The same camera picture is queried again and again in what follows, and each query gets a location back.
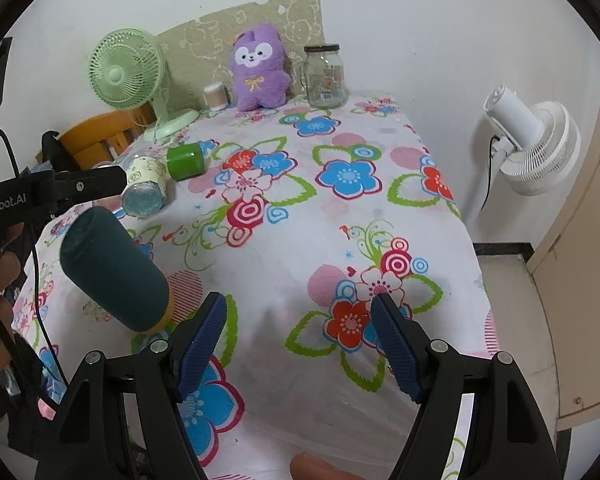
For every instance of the beige wooden door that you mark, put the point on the beige wooden door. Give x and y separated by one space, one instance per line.
580 260

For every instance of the small green cup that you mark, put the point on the small green cup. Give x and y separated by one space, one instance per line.
185 162

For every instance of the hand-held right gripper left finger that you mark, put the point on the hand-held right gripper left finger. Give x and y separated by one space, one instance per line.
200 350

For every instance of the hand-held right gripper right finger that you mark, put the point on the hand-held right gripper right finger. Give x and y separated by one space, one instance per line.
397 350

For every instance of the person's right hand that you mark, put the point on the person's right hand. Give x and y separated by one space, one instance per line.
320 467

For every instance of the clear plastic bottle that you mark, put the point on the clear plastic bottle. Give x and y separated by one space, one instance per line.
117 161

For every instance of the white fan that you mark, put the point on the white fan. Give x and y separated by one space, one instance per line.
535 145

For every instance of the wooden chair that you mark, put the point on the wooden chair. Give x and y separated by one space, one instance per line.
95 135

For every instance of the green desk fan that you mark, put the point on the green desk fan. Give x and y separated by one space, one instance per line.
125 67

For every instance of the purple plush toy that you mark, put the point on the purple plush toy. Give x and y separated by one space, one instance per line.
257 70

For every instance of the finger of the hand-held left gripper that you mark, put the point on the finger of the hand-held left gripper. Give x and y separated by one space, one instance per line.
92 182

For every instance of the beige patterned pillow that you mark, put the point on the beige patterned pillow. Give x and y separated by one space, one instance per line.
205 45

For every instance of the floral printed cup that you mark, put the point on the floral printed cup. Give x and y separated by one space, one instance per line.
147 185

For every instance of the dark teal cup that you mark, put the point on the dark teal cup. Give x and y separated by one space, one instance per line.
115 270

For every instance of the glass jar with black lid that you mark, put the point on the glass jar with black lid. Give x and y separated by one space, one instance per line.
324 77

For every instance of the cotton swab container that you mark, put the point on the cotton swab container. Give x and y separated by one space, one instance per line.
216 97

